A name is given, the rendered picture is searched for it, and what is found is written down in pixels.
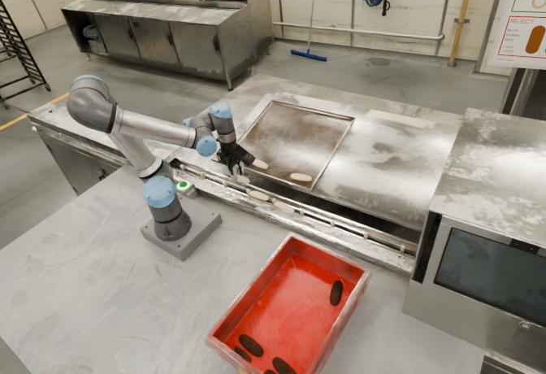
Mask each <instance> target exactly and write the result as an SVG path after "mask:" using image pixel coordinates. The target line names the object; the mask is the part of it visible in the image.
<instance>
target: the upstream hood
mask: <svg viewBox="0 0 546 374"><path fill-rule="evenodd" d="M26 116H27V117H28V118H29V119H30V120H31V122H33V123H35V124H39V125H40V126H43V127H45V128H48V129H51V130H53V131H55V132H58V133H61V134H63V135H66V136H68V137H71V138H74V139H76V140H78V141H82V142H83V143H86V144H89V145H91V146H94V147H97V148H98V149H101V150H104V151H106V152H109V153H111V154H115V155H117V156H119V157H121V158H124V159H127V158H126V157H125V155H124V154H123V153H122V152H121V151H120V150H119V148H118V147H117V146H116V145H115V144H114V143H113V142H112V140H111V139H110V138H109V137H108V136H107V135H106V134H105V133H103V132H99V131H96V130H93V129H91V128H86V127H85V126H83V125H81V124H78V123H77V122H76V121H75V120H74V119H73V118H72V117H71V116H70V115H69V113H68V111H67V108H66V107H64V106H61V105H58V104H55V103H52V102H50V103H48V104H46V105H44V106H43V107H40V108H38V109H36V110H35V111H32V112H30V113H28V114H27V115H26ZM140 139H141V140H142V141H143V142H144V143H145V145H146V146H147V147H148V148H149V150H150V151H151V152H152V153H153V155H157V156H159V157H161V159H164V160H166V161H167V162H168V163H169V162H170V161H172V160H173V159H174V158H175V157H178V158H179V157H181V156H182V155H183V156H185V155H184V151H183V147H182V146H175V145H171V144H167V143H163V142H160V141H153V140H150V139H145V138H142V137H140Z"/></svg>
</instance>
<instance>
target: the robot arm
mask: <svg viewBox="0 0 546 374"><path fill-rule="evenodd" d="M67 111H68V113H69V115H70V116H71V117H72V118H73V119H74V120H75V121H76V122H77V123H78V124H81V125H83V126H85V127H86V128H91V129H93V130H96V131H99V132H103V133H105V134H106V135H107V136H108V137H109V138H110V139H111V140H112V142H113V143H114V144H115V145H116V146H117V147H118V148H119V150H120V151H121V152H122V153H123V154H124V155H125V157H126V158H127V159H128V160H129V161H130V162H131V163H132V165H133V166H134V167H135V168H136V175H137V176H138V177H139V178H140V179H141V180H142V181H143V183H144V184H145V185H144V187H143V195H144V199H145V201H146V202H147V205H148V207H149V209H150V212H151V214H152V216H153V218H154V233H155V235H156V237H157V238H158V239H159V240H161V241H175V240H178V239H180V238H182V237H183V236H185V235H186V234H187V233H188V232H189V230H190V229H191V226H192V222H191V219H190V217H189V215H188V214H187V213H186V212H185V211H184V210H183V209H182V206H181V205H180V200H179V198H178V195H177V192H176V184H175V181H174V176H173V171H172V168H171V165H170V164H169V163H168V162H167V161H166V160H164V159H161V157H159V156H157V155H153V153H152V152H151V151H150V150H149V148H148V147H147V146H146V145H145V143H144V142H143V141H142V140H141V139H140V137H142V138H145V139H150V140H153V141H160V142H163V143H167V144H171V145H175V146H182V147H185V148H189V149H193V150H196V151H197V152H198V153H199V155H201V156H203V157H210V156H211V155H213V154H214V153H215V152H216V150H217V143H216V142H219V144H220V148H219V150H218V151H217V152H216V154H217V157H218V161H219V162H220V163H223V164H227V163H228V166H227V169H225V170H224V171H225V173H227V174H228V175H229V176H231V177H232V179H233V180H234V181H237V179H238V177H237V173H236V168H237V167H238V168H239V170H240V175H241V176H242V175H243V171H244V164H245V165H247V166H248V167H249V166H250V165H251V164H252V163H253V162H254V160H255V157H254V156H253V155H251V153H250V152H248V151H247V150H245V149H244V148H243V147H241V146H240V145H239V144H237V143H236V130H235V127H234V123H233V118H232V112H231V108H230V106H229V105H228V104H227V103H217V104H216V105H213V106H212V108H211V112H210V113H206V114H204V115H198V116H194V117H190V118H188V119H186V120H184V121H183V125H180V124H175V123H172V122H168V121H165V120H159V119H156V118H153V117H149V116H146V115H140V114H137V113H134V112H130V111H125V110H122V109H120V108H119V104H118V103H117V102H116V101H115V100H114V99H113V97H112V96H111V94H110V93H109V89H108V86H107V85H106V83H105V81H104V80H102V79H101V78H99V77H97V76H92V75H83V76H79V77H77V78H76V79H75V80H74V81H73V82H72V84H71V86H70V89H69V96H68V99H67ZM213 131H216V132H217V134H218V138H216V139H215V137H214V135H213V133H212V132H213ZM219 157H220V160H219Z"/></svg>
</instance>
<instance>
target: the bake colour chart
mask: <svg viewBox="0 0 546 374"><path fill-rule="evenodd" d="M487 65H494V66H504V67H523V68H533V69H543V70H546V0H506V2H505V7H504V10H503V12H502V16H501V18H500V23H499V26H498V29H497V32H496V37H495V40H494V43H493V46H492V51H491V53H490V57H489V60H488V62H487Z"/></svg>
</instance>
